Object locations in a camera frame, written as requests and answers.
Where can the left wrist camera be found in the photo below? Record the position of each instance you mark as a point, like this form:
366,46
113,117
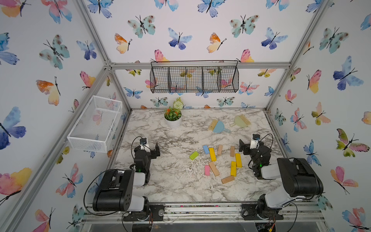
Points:
144,144

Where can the natural wood block bottom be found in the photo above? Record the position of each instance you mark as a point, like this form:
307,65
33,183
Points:
228,179

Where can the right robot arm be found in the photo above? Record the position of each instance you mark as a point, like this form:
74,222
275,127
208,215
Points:
299,181

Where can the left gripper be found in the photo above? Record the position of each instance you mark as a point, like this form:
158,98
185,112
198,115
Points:
153,154

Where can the natural wood block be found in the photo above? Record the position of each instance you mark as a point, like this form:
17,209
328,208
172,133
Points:
214,169
228,179
232,151
219,150

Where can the yellow block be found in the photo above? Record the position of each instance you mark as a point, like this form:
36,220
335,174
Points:
233,168
212,154
238,160

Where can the pink block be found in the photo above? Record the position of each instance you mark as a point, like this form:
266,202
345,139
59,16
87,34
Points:
207,170

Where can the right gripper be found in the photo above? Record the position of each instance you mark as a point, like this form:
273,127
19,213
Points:
242,146

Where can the white potted artificial plant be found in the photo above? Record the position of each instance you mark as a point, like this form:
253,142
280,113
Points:
173,115

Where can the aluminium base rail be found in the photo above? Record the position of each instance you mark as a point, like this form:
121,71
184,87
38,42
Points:
214,213

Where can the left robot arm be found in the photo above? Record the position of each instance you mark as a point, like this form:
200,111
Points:
115,192

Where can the black wire wall basket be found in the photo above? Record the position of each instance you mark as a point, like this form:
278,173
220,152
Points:
194,76

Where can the green block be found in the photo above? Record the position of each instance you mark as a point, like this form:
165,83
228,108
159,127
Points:
194,155

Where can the white mesh wall basket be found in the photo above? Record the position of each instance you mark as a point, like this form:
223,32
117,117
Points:
96,125

